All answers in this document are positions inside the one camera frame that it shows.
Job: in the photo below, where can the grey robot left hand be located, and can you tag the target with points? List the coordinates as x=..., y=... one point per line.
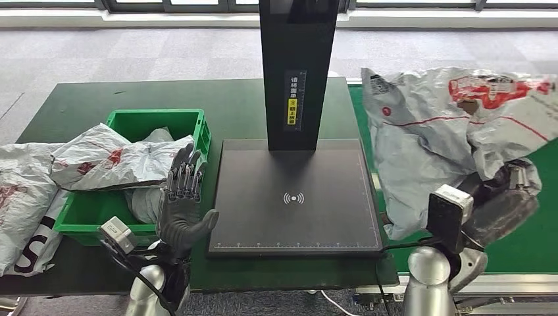
x=178, y=222

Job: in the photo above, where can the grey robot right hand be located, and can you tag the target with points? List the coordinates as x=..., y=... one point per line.
x=501, y=213

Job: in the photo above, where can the small grey parcel bag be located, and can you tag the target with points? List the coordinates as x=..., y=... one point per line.
x=144, y=205

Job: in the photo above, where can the grey parcel bag red lines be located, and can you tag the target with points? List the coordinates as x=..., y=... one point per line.
x=109, y=157

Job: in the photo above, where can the large grey parcel black print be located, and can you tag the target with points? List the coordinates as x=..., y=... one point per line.
x=418, y=144

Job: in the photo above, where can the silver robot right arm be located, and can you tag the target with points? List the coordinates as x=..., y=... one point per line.
x=429, y=283

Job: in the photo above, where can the green conveyor belt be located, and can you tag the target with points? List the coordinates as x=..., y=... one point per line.
x=523, y=244

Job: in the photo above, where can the black inbound scanner machine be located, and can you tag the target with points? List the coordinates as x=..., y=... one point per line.
x=296, y=218

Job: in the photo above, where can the grey parcel bag red print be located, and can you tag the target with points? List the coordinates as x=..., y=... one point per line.
x=26, y=196

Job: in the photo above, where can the green plastic crate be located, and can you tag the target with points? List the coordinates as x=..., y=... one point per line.
x=87, y=213

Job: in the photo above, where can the dark green table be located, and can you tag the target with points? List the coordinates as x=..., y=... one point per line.
x=244, y=109

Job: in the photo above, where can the curved grey metal base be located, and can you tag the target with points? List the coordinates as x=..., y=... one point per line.
x=19, y=307

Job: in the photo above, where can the white window sill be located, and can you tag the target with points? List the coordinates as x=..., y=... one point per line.
x=131, y=18

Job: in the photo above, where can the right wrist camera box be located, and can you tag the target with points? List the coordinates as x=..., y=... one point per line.
x=447, y=213

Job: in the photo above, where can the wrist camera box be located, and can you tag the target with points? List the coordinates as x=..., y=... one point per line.
x=117, y=233
x=447, y=213

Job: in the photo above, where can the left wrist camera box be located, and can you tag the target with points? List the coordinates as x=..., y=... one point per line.
x=117, y=233

